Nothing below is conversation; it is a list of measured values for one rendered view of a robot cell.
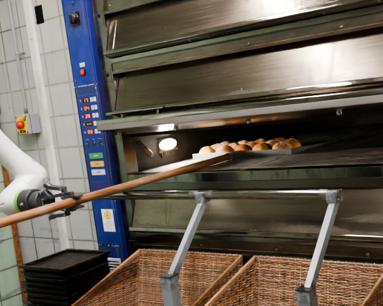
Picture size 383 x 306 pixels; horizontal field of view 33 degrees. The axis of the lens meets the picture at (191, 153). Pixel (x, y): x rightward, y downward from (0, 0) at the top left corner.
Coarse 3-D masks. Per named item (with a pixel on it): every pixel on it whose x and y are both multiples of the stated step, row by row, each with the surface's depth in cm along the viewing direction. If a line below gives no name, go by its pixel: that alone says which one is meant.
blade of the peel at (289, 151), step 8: (304, 144) 309; (312, 144) 295; (320, 144) 301; (216, 152) 305; (224, 152) 302; (248, 152) 293; (256, 152) 291; (264, 152) 288; (272, 152) 285; (280, 152) 283; (288, 152) 280; (296, 152) 283
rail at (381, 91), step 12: (312, 96) 209; (324, 96) 206; (336, 96) 203; (348, 96) 201; (360, 96) 198; (216, 108) 233; (228, 108) 230; (240, 108) 226; (252, 108) 223; (108, 120) 269; (120, 120) 264; (132, 120) 260
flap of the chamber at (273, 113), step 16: (368, 96) 197; (224, 112) 231; (240, 112) 226; (256, 112) 222; (272, 112) 218; (288, 112) 216; (304, 112) 216; (320, 112) 217; (352, 112) 218; (112, 128) 267; (128, 128) 262; (144, 128) 263; (160, 128) 264
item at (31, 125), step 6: (24, 114) 314; (30, 114) 315; (36, 114) 318; (18, 120) 317; (30, 120) 314; (36, 120) 317; (24, 126) 315; (30, 126) 314; (36, 126) 317; (18, 132) 319; (24, 132) 316; (30, 132) 314; (36, 132) 317
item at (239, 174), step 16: (128, 176) 286; (144, 176) 280; (176, 176) 269; (192, 176) 263; (208, 176) 258; (224, 176) 253; (240, 176) 249; (256, 176) 244; (272, 176) 239; (288, 176) 235; (304, 176) 231; (320, 176) 227; (336, 176) 223; (352, 176) 220; (368, 176) 216
